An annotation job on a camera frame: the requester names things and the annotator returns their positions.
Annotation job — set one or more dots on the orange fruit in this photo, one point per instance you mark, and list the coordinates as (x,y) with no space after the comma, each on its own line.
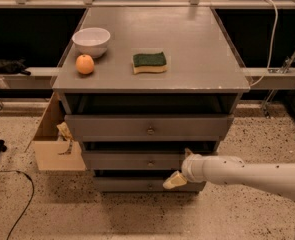
(85,64)

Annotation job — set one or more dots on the black cloth on rail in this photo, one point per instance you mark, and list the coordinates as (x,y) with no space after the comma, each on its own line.
(13,67)

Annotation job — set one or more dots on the grey drawer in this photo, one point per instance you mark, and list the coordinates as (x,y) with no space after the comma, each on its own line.
(133,161)
(141,184)
(130,128)

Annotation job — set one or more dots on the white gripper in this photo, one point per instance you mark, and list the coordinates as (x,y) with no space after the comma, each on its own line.
(191,168)

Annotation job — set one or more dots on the grey top drawer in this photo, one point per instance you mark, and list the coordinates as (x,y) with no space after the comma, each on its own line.
(130,128)

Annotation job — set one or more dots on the white ceramic bowl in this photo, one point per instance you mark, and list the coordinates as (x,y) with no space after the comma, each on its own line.
(92,41)

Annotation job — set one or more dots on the grey drawer cabinet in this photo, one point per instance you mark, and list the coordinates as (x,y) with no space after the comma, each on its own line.
(203,76)

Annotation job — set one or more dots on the open cardboard box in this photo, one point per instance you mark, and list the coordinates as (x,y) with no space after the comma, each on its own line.
(54,146)

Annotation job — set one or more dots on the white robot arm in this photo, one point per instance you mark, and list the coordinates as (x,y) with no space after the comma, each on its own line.
(274,178)

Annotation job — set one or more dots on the grey bottom drawer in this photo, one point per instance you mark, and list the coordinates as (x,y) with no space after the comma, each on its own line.
(141,184)

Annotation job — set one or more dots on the green yellow sponge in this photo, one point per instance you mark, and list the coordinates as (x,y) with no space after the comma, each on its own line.
(149,63)

